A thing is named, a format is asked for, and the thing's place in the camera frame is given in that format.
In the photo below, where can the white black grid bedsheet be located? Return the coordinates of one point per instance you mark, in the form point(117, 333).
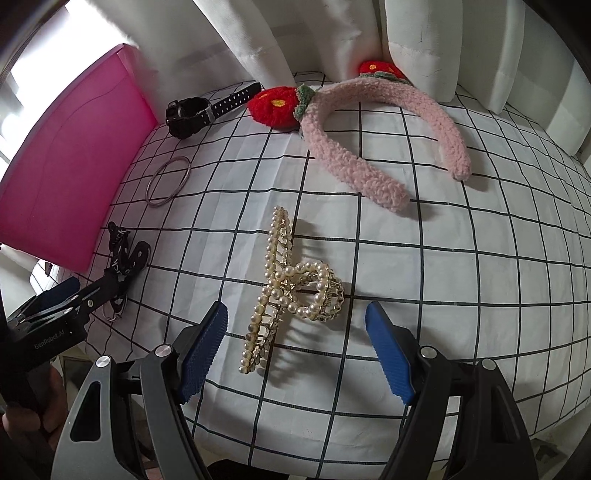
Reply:
point(497, 267)

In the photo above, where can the person's hand on gripper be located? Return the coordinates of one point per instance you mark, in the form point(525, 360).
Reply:
point(33, 438)

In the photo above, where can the pink plastic storage bin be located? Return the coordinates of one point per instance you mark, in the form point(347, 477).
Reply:
point(58, 188)

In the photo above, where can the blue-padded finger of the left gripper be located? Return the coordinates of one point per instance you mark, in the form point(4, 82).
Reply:
point(50, 295)

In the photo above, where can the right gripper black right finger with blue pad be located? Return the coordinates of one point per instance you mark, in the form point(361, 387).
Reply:
point(490, 441)

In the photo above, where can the white pleated curtain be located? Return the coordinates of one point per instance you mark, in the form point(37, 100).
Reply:
point(531, 55)

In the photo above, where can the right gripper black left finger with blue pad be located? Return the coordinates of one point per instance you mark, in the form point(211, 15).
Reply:
point(99, 441)

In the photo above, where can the black patterned hair bow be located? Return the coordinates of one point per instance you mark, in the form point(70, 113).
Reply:
point(125, 264)

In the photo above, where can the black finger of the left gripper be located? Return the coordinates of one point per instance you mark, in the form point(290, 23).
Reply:
point(92, 297)

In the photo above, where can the pink crochet strawberry headband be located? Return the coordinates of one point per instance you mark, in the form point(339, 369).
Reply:
point(378, 82)

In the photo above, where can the pearl hair claw clip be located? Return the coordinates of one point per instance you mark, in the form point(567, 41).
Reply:
point(308, 290)

